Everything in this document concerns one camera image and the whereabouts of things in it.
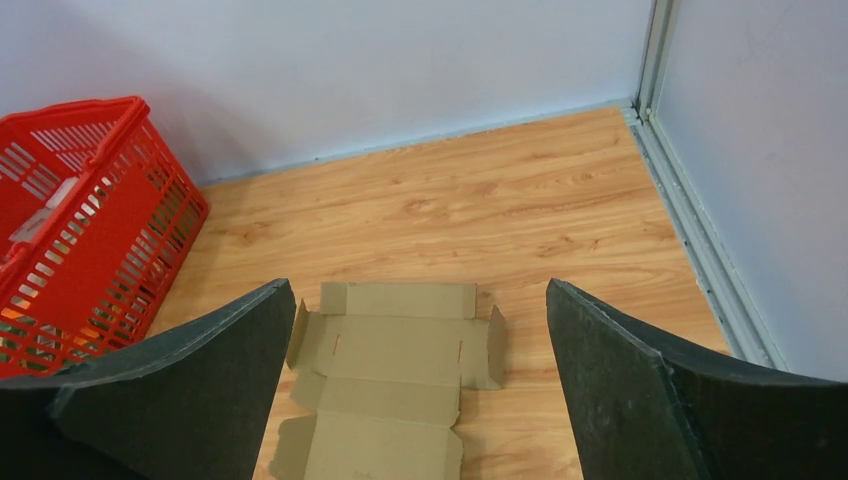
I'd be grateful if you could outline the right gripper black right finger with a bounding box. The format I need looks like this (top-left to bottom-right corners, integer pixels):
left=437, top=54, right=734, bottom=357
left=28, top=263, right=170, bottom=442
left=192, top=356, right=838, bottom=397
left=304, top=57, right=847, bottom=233
left=546, top=279, right=847, bottom=479

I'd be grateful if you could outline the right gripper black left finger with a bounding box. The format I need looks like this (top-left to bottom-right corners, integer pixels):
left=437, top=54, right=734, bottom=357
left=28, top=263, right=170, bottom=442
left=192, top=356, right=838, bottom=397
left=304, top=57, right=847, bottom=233
left=1, top=279, right=296, bottom=479

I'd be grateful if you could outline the brown cardboard paper box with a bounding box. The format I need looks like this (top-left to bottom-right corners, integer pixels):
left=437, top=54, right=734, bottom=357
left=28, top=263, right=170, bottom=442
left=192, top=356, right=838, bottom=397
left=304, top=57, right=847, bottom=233
left=269, top=282, right=506, bottom=479

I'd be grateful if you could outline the red plastic shopping basket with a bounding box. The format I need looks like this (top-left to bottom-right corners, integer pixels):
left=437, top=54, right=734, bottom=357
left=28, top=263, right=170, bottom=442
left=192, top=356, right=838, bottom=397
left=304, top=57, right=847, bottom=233
left=1, top=96, right=209, bottom=378

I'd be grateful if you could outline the aluminium corner frame post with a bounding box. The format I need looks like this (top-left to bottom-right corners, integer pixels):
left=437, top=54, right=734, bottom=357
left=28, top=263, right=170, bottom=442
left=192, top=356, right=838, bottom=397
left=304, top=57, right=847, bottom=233
left=622, top=0, right=788, bottom=371

